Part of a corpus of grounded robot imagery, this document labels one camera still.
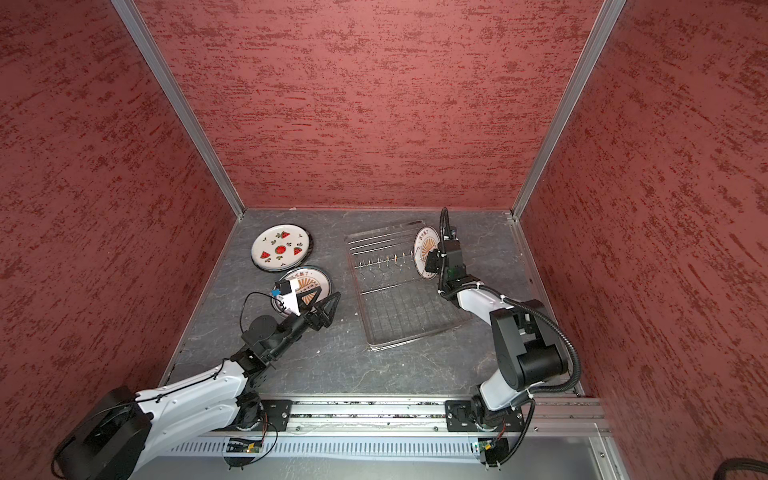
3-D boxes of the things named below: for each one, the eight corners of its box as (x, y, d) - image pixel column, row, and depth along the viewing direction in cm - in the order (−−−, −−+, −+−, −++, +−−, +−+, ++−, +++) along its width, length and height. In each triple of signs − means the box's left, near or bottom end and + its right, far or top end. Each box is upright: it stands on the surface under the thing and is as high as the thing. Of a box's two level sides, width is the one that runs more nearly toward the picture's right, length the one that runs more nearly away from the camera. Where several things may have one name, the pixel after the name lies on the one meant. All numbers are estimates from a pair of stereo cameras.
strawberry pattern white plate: (248, 271, 104) (244, 266, 101) (263, 230, 116) (260, 224, 114) (302, 271, 104) (300, 266, 101) (312, 230, 117) (310, 224, 114)
